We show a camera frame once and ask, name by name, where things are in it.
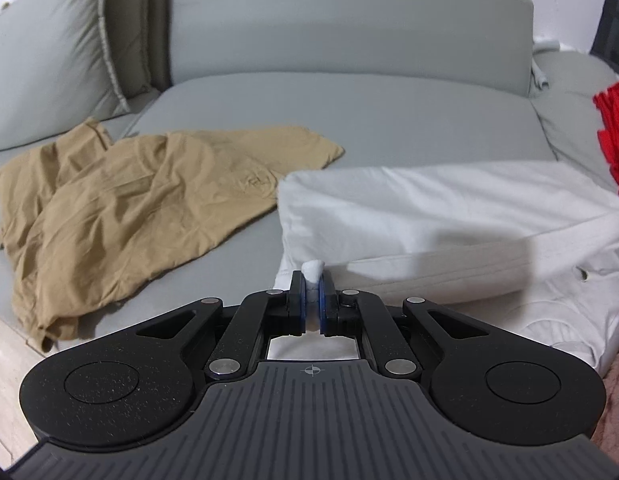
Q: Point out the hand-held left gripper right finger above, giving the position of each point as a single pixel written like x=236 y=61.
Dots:
x=323 y=310

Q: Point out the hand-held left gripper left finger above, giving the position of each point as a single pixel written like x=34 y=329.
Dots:
x=302 y=310

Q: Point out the white sweatshirt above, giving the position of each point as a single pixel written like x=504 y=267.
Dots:
x=414 y=200

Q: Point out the tan pants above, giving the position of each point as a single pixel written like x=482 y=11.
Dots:
x=139 y=200

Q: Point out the grey sofa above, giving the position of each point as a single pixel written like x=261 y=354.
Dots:
x=339 y=105

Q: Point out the pink fluffy blanket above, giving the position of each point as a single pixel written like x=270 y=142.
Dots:
x=618 y=410

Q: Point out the red garment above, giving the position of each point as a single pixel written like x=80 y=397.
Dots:
x=614 y=130

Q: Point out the grey piped cushion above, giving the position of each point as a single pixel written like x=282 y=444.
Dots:
x=44 y=50

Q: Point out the dark window frame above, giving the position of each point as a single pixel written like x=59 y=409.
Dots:
x=612 y=5

